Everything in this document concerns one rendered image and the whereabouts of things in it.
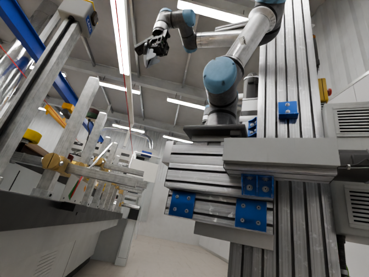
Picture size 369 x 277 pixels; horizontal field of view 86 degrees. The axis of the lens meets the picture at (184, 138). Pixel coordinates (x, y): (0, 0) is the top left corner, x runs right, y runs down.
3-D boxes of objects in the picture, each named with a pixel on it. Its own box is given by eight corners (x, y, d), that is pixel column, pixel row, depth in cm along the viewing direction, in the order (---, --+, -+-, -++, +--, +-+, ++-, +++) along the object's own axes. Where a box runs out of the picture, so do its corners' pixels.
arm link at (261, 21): (228, 112, 75) (285, 19, 89) (225, 86, 62) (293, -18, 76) (201, 102, 81) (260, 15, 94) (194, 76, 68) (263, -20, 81)
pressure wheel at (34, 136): (21, 164, 71) (37, 136, 76) (31, 164, 67) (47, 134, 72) (-5, 155, 65) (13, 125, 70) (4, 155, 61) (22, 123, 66)
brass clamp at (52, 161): (71, 178, 73) (76, 165, 75) (57, 170, 60) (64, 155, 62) (54, 174, 72) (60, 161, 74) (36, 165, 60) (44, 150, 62)
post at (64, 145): (47, 201, 62) (100, 82, 81) (42, 201, 59) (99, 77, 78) (35, 199, 62) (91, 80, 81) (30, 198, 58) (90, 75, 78)
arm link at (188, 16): (197, 26, 103) (178, 28, 106) (193, 4, 93) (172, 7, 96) (195, 36, 100) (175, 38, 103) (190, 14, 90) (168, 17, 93)
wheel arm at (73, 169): (134, 190, 72) (138, 178, 74) (134, 189, 69) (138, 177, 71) (8, 162, 67) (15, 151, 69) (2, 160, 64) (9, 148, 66)
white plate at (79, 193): (80, 205, 93) (88, 184, 97) (60, 201, 69) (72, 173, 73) (79, 204, 93) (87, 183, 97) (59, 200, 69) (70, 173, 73)
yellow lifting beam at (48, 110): (73, 139, 614) (77, 131, 626) (45, 112, 458) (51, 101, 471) (70, 139, 613) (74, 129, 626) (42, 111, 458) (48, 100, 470)
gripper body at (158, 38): (159, 43, 86) (165, 25, 91) (143, 46, 89) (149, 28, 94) (167, 56, 92) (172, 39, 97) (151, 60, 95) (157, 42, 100)
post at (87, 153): (70, 211, 84) (107, 115, 103) (67, 211, 81) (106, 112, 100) (61, 210, 83) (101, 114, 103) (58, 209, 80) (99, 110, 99)
